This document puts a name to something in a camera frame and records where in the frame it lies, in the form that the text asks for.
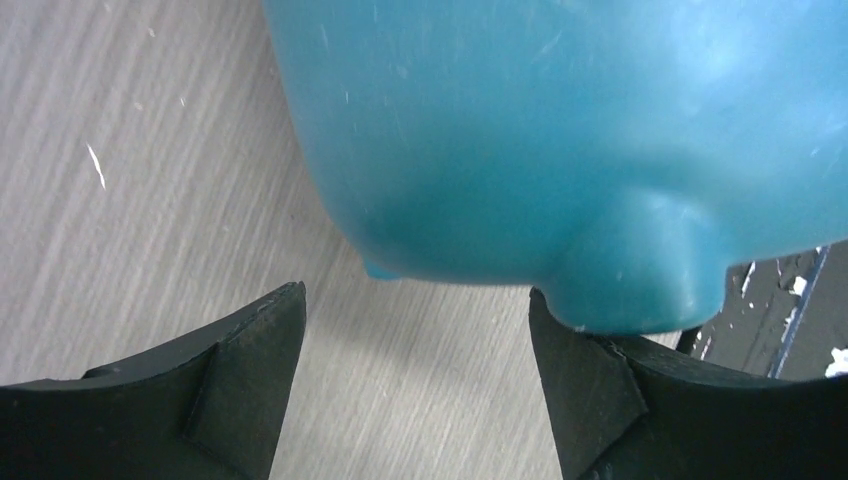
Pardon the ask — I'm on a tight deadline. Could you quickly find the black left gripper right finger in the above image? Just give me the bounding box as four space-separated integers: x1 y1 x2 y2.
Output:
529 290 847 479

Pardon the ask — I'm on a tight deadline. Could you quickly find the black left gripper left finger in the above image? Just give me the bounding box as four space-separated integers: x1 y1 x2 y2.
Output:
1 282 306 479

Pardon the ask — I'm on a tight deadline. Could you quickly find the teal round bucket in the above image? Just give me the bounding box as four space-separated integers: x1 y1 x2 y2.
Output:
264 1 847 334

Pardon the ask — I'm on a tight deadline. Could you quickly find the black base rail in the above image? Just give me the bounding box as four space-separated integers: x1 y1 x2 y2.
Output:
677 242 847 381

